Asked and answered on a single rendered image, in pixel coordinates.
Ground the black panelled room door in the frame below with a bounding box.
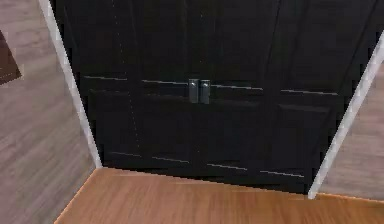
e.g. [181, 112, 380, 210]
[191, 0, 384, 194]
[49, 0, 201, 178]

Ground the dark brown furniture corner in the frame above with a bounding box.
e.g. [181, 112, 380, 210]
[0, 30, 23, 86]

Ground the grey door handle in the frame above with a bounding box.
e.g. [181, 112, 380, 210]
[188, 78, 200, 104]
[199, 79, 212, 105]

